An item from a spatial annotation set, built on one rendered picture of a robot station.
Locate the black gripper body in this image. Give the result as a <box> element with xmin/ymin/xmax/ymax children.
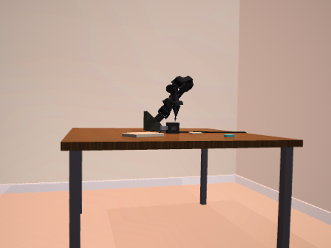
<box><xmin>168</xmin><ymin>93</ymin><xmax>183</xmax><ymax>106</ymax></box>

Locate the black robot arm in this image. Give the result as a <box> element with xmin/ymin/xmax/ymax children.
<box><xmin>155</xmin><ymin>76</ymin><xmax>194</xmax><ymax>123</ymax></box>

